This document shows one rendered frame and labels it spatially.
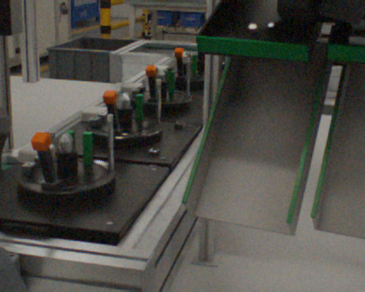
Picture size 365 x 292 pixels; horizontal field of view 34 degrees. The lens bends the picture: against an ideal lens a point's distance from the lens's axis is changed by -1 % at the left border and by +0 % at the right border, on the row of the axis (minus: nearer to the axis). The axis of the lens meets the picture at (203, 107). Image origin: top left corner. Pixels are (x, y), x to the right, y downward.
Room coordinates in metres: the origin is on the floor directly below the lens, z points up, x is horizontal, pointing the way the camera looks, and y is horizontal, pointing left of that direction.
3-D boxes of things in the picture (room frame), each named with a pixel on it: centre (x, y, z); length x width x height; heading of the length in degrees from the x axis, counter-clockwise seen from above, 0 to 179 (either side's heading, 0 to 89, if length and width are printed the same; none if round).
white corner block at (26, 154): (0.92, 0.27, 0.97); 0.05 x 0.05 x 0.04; 79
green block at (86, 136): (0.84, 0.17, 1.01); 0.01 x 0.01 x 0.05; 79
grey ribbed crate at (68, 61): (2.93, 0.41, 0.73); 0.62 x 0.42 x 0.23; 79
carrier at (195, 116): (1.29, 0.10, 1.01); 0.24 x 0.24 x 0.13; 79
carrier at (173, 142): (1.05, 0.14, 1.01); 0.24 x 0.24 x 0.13; 79
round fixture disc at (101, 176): (0.80, 0.19, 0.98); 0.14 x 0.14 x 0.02
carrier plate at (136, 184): (0.80, 0.19, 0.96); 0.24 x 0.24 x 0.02; 79
